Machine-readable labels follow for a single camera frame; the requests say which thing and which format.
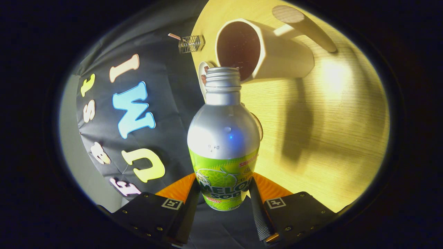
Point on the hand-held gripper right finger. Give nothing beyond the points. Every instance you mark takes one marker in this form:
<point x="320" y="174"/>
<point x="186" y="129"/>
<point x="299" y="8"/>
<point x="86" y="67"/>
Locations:
<point x="258" y="218"/>

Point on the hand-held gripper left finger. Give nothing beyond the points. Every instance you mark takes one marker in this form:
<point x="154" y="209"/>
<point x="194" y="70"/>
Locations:
<point x="185" y="221"/>

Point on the silver green juice bottle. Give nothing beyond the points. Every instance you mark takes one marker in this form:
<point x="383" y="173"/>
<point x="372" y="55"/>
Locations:
<point x="223" y="138"/>

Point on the round cork coaster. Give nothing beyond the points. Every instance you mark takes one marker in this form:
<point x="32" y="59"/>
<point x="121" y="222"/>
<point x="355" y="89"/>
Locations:
<point x="259" y="126"/>

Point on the black backdrop cloth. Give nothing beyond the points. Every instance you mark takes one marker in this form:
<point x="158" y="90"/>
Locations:
<point x="166" y="103"/>

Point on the wooden table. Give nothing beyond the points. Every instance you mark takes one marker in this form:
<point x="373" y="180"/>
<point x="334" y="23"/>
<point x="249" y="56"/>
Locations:
<point x="346" y="121"/>

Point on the white oval plate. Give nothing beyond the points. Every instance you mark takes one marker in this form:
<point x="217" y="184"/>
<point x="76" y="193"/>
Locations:
<point x="201" y="71"/>

